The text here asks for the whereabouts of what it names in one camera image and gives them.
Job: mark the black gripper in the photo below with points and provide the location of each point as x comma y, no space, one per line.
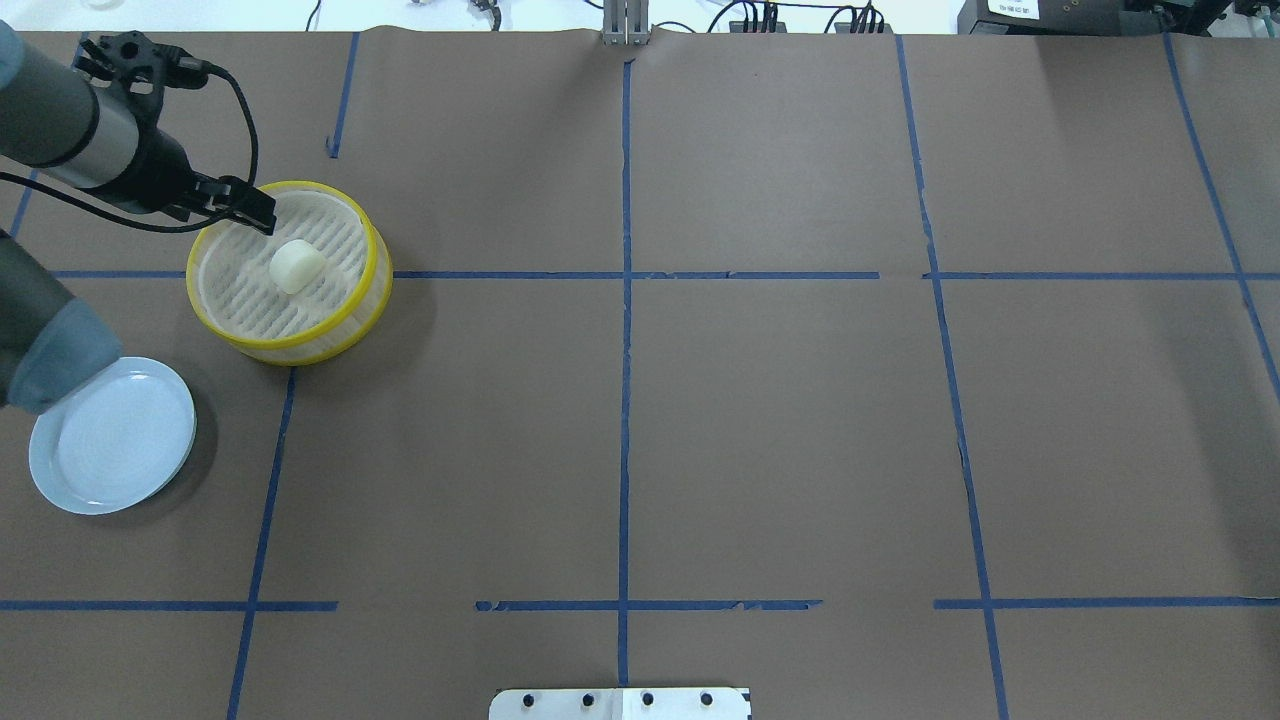
163,168

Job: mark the white steamed bun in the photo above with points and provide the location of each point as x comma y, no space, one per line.
295,265

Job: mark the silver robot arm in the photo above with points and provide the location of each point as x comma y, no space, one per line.
87,134

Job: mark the yellow rimmed bamboo steamer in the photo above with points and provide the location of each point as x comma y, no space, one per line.
229,288

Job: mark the light blue round plate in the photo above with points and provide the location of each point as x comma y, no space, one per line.
115,441

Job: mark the black box with label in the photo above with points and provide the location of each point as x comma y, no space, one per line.
1065,18

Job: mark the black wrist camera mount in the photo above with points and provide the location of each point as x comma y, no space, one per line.
140,67

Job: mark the aluminium frame post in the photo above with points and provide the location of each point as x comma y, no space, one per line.
625,22

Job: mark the white camera mast base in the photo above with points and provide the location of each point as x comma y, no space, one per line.
623,703

